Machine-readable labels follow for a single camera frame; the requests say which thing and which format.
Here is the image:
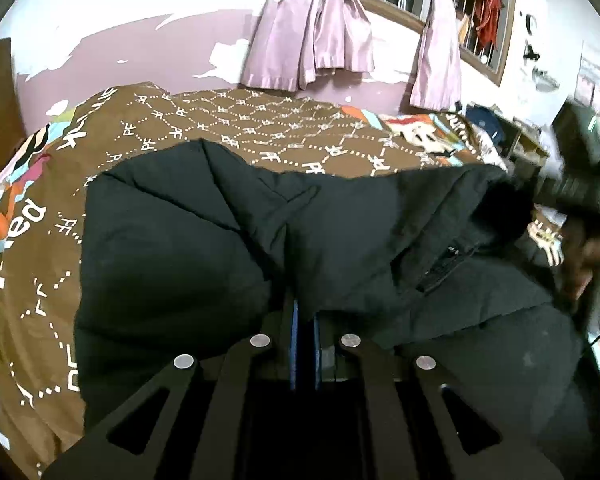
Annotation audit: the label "black large garment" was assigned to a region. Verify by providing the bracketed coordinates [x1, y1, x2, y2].
[74, 140, 600, 479]

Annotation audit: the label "red hanging clothes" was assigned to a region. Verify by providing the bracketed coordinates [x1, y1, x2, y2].
[474, 0, 502, 52]

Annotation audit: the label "right hand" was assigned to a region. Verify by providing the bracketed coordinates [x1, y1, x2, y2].
[562, 220, 600, 315]

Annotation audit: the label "wooden shelf unit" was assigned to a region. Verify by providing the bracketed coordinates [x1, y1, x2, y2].
[498, 116, 550, 170]

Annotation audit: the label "floral white cloth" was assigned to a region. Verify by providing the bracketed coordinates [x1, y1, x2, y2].
[474, 127, 507, 171]

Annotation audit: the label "navy blue cap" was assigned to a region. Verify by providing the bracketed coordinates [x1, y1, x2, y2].
[465, 105, 505, 145]

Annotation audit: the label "right pink curtain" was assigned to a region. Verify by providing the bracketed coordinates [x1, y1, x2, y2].
[410, 0, 462, 110]

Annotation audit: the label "pink curtain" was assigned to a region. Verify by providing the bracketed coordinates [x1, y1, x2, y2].
[240, 0, 374, 92]
[410, 0, 462, 110]

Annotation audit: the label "brown patterned cartoon bedspread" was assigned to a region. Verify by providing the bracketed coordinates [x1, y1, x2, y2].
[0, 82, 487, 479]

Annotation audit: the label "left pink curtain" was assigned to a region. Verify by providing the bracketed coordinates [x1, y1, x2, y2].
[240, 0, 374, 92]

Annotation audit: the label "wooden window frame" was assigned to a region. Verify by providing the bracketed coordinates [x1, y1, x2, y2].
[360, 0, 516, 84]

